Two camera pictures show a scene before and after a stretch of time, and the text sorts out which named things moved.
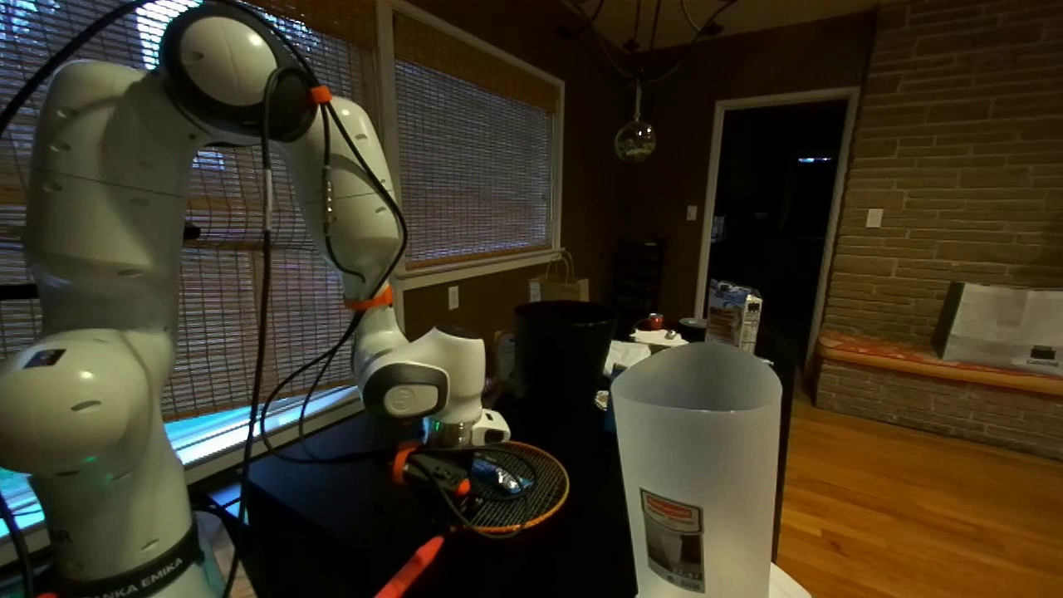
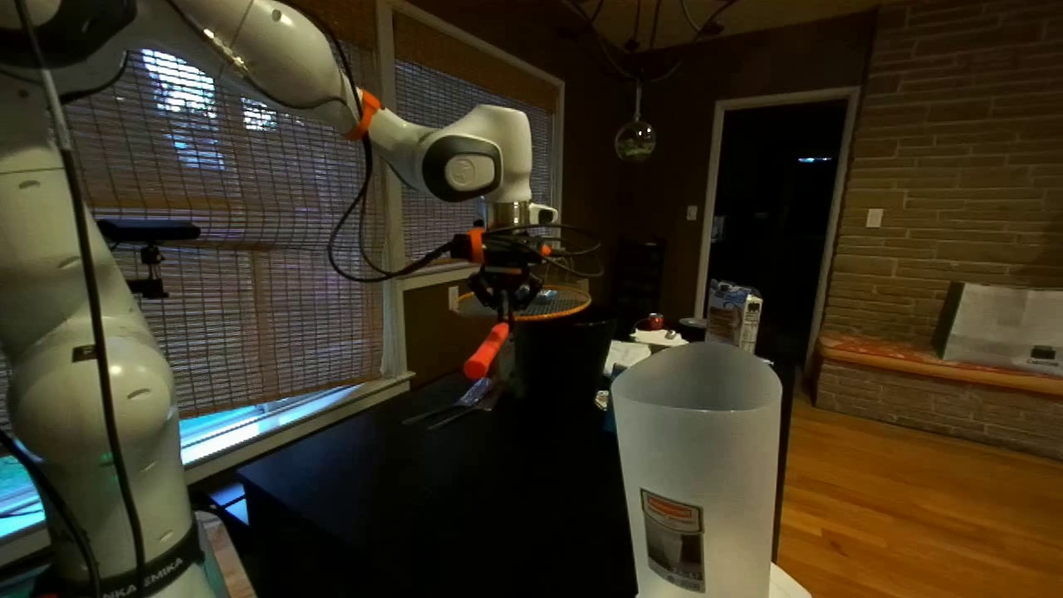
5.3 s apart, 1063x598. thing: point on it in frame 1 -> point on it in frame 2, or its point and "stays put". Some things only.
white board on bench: x=1009 y=325 stays put
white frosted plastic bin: x=701 y=468 stays put
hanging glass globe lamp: x=637 y=140 stays put
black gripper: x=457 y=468 -> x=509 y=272
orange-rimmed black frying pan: x=515 y=487 -> x=549 y=297
